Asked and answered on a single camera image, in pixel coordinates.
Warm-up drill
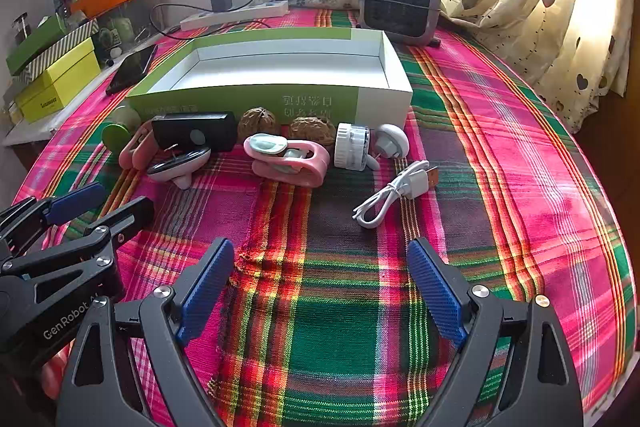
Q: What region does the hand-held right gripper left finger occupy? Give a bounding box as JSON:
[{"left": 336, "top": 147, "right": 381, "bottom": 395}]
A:
[{"left": 55, "top": 237, "right": 236, "bottom": 427}]

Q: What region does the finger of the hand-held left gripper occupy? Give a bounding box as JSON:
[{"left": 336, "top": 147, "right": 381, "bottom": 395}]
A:
[
  {"left": 0, "top": 183, "right": 108, "bottom": 258},
  {"left": 0, "top": 196, "right": 155, "bottom": 289}
]

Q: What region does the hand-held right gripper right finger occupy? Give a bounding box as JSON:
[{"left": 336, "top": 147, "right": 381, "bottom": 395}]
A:
[{"left": 406, "top": 237, "right": 586, "bottom": 427}]

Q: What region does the pink clip curled hook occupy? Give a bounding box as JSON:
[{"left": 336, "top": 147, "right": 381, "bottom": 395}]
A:
[{"left": 118, "top": 123, "right": 156, "bottom": 170}]

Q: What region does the black and white suction holder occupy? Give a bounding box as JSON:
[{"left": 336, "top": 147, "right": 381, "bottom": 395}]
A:
[{"left": 146, "top": 146, "right": 213, "bottom": 189}]

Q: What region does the white and green spool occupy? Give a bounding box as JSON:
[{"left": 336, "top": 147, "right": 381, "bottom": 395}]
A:
[{"left": 101, "top": 106, "right": 142, "bottom": 155}]

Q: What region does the white usb cable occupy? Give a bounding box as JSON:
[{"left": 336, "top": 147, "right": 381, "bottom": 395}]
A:
[{"left": 352, "top": 160, "right": 440, "bottom": 230}]

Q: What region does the black rectangular device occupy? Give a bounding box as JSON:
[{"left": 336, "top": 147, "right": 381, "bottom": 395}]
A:
[{"left": 151, "top": 111, "right": 237, "bottom": 154}]

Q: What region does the pink clip with green button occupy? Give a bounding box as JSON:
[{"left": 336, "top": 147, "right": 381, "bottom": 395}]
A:
[{"left": 243, "top": 133, "right": 330, "bottom": 190}]

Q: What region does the white round suction hook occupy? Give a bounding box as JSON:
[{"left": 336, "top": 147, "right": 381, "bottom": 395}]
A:
[{"left": 367, "top": 123, "right": 411, "bottom": 170}]

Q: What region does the brown walnut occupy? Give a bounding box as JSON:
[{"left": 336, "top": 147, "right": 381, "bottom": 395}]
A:
[
  {"left": 287, "top": 115, "right": 337, "bottom": 148},
  {"left": 236, "top": 107, "right": 282, "bottom": 138}
]

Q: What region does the white round cylinder device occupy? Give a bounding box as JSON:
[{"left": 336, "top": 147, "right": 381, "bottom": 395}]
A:
[{"left": 333, "top": 122, "right": 372, "bottom": 170}]

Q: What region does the green and white cardboard box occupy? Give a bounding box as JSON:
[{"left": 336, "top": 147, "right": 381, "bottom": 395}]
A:
[{"left": 125, "top": 26, "right": 414, "bottom": 128}]

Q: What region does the pink green plaid blanket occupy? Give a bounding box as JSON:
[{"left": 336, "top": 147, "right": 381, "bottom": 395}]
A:
[{"left": 12, "top": 4, "right": 633, "bottom": 427}]

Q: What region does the yellow green box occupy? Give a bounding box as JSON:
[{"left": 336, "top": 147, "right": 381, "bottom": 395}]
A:
[{"left": 14, "top": 38, "right": 102, "bottom": 124}]

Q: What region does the black smartphone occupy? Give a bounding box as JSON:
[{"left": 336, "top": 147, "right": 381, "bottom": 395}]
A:
[{"left": 106, "top": 44, "right": 159, "bottom": 95}]

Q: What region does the grey white striped box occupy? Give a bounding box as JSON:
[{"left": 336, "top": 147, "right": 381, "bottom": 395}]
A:
[{"left": 12, "top": 19, "right": 101, "bottom": 82}]

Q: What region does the green lidded box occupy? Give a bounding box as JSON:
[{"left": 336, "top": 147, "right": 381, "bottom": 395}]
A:
[{"left": 6, "top": 14, "right": 68, "bottom": 75}]

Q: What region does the green printed mug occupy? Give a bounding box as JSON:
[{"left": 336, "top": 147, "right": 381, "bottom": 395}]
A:
[{"left": 97, "top": 17, "right": 136, "bottom": 58}]

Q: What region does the dark glass jar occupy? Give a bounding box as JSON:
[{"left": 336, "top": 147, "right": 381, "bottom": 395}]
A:
[{"left": 12, "top": 13, "right": 31, "bottom": 46}]

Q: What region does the white power strip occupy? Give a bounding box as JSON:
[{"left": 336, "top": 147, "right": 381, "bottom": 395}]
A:
[{"left": 180, "top": 0, "right": 291, "bottom": 32}]

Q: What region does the cream heart pattern curtain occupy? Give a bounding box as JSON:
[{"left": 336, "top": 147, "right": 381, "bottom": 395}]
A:
[{"left": 447, "top": 0, "right": 631, "bottom": 132}]

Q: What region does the grey space heater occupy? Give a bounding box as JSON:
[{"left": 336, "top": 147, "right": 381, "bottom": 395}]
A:
[{"left": 359, "top": 0, "right": 445, "bottom": 46}]

